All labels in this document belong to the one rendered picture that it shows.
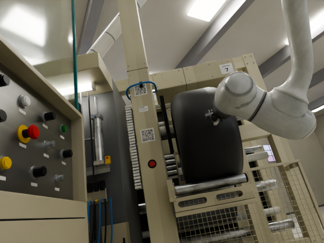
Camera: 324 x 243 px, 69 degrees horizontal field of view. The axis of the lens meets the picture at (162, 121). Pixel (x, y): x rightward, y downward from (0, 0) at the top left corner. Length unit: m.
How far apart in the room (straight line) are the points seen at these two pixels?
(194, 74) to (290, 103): 1.11
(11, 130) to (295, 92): 0.77
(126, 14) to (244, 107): 1.28
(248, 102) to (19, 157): 0.64
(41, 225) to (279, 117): 0.68
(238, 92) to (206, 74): 1.10
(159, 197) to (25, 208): 0.70
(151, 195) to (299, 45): 0.89
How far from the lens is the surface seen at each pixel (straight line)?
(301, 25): 0.77
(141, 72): 1.47
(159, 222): 1.21
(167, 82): 1.72
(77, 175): 1.01
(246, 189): 1.14
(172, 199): 1.09
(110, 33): 2.11
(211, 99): 1.17
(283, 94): 0.73
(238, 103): 0.69
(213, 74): 1.76
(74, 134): 1.06
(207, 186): 1.14
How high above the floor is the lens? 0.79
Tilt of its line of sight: 22 degrees up
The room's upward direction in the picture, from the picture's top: 11 degrees counter-clockwise
